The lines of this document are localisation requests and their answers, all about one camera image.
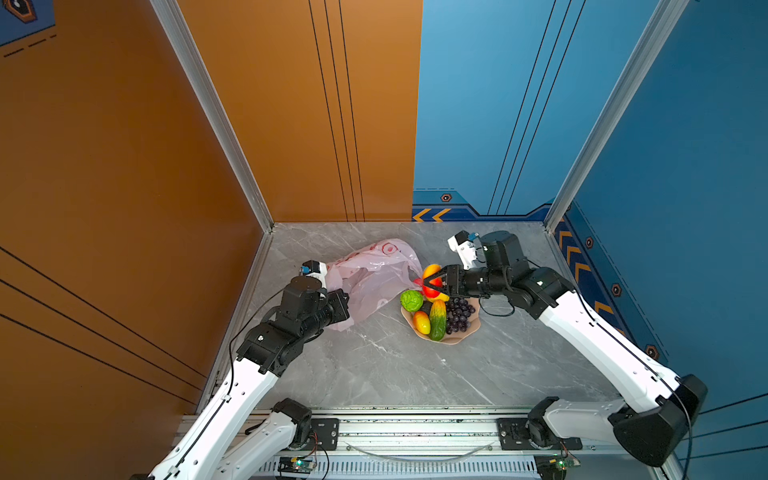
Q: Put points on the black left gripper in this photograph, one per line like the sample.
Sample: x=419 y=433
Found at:
x=339 y=304

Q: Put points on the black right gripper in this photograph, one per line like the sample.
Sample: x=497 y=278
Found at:
x=454 y=283

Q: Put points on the red yellow mango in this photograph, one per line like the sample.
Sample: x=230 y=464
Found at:
x=429 y=283

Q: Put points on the green yellow cucumber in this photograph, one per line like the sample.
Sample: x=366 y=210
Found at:
x=438 y=321

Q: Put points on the pink printed plastic bag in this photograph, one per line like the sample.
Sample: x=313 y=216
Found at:
x=372 y=277

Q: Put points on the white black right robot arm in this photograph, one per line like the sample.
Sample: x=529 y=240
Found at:
x=656 y=408

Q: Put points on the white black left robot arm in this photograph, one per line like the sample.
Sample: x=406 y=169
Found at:
x=209 y=450

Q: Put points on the green custard apple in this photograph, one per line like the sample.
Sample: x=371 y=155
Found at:
x=411 y=300

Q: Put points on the dark purple grape bunch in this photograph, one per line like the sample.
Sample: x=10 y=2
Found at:
x=458 y=314

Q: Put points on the orange yellow peach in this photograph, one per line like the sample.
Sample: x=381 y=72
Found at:
x=421 y=322

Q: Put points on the beige wavy fruit plate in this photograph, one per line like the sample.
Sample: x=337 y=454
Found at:
x=451 y=339

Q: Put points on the left green circuit board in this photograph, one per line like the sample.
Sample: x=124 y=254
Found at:
x=297 y=466

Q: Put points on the green circuit board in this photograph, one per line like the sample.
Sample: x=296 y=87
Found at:
x=563 y=463
x=297 y=466

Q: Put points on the right green circuit board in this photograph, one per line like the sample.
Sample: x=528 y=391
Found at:
x=563 y=463

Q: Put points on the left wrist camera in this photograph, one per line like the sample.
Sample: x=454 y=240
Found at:
x=315 y=269

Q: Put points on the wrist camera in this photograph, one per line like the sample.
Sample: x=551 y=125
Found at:
x=463 y=244
x=315 y=269

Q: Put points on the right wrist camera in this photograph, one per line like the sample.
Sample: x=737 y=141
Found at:
x=463 y=244

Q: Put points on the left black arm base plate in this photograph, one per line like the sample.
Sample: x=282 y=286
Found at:
x=326 y=430

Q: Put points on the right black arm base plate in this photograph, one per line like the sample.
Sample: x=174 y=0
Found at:
x=514 y=435

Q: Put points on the aluminium front rail frame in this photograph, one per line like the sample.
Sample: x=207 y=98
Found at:
x=452 y=443

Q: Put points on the left aluminium corner post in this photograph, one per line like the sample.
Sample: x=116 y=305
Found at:
x=176 y=29

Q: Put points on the aluminium corner post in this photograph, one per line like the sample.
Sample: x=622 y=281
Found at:
x=654 y=36
x=176 y=29

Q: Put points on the right aluminium corner post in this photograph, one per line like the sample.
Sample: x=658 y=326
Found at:
x=654 y=36

